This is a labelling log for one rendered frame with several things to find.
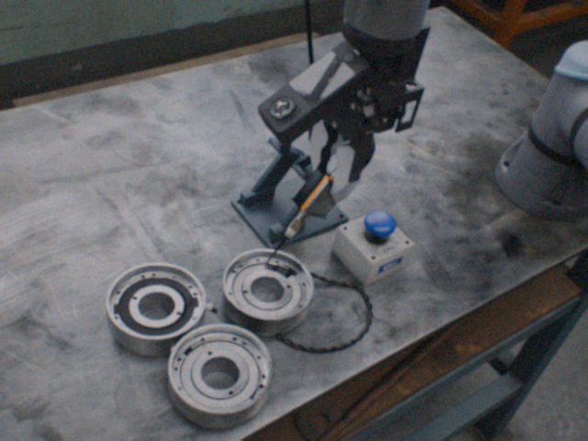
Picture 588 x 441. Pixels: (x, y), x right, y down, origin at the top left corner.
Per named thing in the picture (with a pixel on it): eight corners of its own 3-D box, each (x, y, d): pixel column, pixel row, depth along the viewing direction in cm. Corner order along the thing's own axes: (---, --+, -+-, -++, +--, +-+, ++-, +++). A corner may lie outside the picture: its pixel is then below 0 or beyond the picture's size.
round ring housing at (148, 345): (108, 367, 75) (107, 344, 72) (106, 289, 82) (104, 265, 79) (209, 356, 78) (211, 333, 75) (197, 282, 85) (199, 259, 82)
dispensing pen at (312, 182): (248, 254, 83) (333, 141, 78) (270, 257, 86) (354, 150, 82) (257, 266, 82) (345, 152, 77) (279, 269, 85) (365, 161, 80)
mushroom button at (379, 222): (370, 262, 88) (379, 234, 84) (350, 241, 90) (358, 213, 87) (394, 251, 90) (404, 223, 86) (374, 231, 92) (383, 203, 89)
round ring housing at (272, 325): (263, 357, 78) (267, 335, 76) (201, 299, 83) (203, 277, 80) (325, 310, 85) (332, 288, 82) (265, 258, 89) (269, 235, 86)
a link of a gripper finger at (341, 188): (384, 203, 81) (398, 135, 76) (344, 219, 79) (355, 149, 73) (367, 188, 83) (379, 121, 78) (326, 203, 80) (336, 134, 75)
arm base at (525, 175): (538, 143, 116) (564, 93, 109) (616, 201, 108) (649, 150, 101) (474, 171, 109) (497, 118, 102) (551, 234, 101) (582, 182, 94)
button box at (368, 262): (365, 288, 88) (373, 262, 85) (331, 251, 92) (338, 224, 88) (412, 265, 92) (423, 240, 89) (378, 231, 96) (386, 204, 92)
